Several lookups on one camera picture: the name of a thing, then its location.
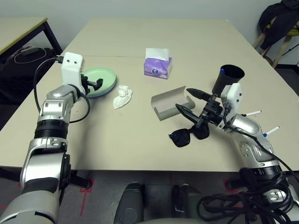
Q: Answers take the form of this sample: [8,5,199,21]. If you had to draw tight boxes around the white tissue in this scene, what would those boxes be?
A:
[113,84,133,110]

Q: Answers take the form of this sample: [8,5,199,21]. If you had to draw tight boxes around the black jacket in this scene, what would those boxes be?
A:
[258,0,299,50]

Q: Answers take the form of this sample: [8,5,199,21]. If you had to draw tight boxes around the beige side table black frame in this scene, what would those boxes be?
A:
[0,16,63,56]

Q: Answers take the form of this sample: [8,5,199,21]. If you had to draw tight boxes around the dark robot leg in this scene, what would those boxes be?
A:
[171,183,207,220]
[114,182,145,224]

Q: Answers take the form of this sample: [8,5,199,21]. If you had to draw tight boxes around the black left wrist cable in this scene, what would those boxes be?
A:
[33,55,91,124]

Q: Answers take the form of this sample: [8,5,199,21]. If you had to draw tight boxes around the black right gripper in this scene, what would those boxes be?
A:
[175,88,226,128]

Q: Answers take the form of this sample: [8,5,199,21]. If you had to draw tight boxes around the black sunglasses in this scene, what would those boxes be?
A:
[168,123,210,148]

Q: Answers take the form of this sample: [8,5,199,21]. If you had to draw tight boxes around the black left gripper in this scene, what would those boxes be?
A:
[80,74,104,95]

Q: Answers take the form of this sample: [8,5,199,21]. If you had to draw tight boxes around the dark robot left leg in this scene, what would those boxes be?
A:
[114,182,145,224]

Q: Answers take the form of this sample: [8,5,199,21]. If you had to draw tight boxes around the grey robot torso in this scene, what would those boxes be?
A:
[140,217,201,224]

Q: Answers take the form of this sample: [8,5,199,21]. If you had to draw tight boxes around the grey glasses case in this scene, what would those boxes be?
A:
[150,85,195,121]

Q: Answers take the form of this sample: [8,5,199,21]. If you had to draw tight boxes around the white pen blue cap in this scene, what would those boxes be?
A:
[262,126,281,138]

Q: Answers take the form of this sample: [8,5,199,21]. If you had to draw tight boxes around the white pen black cap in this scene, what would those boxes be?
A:
[241,110,262,118]

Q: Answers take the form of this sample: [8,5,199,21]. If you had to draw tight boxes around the black table foot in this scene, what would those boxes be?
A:
[225,178,242,190]
[69,171,93,190]

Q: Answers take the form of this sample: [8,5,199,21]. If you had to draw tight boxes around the grey power strip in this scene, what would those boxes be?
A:
[20,46,39,56]

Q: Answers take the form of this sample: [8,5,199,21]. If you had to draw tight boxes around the white floor cable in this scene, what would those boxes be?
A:
[14,46,47,64]

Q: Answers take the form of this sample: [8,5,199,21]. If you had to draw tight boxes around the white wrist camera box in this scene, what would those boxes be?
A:
[61,52,85,91]
[220,82,244,118]

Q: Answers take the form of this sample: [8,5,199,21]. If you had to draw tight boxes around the dark robot right leg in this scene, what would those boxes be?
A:
[171,183,207,220]

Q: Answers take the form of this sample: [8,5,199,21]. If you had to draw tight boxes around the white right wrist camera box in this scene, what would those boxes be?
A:
[220,82,244,118]

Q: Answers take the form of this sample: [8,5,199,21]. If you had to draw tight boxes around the light blue plate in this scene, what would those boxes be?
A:
[87,79,117,99]

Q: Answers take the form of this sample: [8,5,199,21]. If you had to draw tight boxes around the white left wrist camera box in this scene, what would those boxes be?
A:
[61,52,85,91]

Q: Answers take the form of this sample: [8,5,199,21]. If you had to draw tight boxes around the black cup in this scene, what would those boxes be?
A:
[212,64,245,97]

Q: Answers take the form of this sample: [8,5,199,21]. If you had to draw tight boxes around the purple tissue box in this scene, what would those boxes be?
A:
[143,48,173,80]

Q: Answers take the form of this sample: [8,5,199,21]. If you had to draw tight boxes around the light green plate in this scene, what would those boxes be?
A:
[81,67,117,98]

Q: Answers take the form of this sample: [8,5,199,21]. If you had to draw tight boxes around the yellow-green stool cushion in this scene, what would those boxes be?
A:
[285,27,299,37]

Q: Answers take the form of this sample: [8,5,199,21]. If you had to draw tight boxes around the wooden stool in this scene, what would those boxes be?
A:
[252,22,299,69]

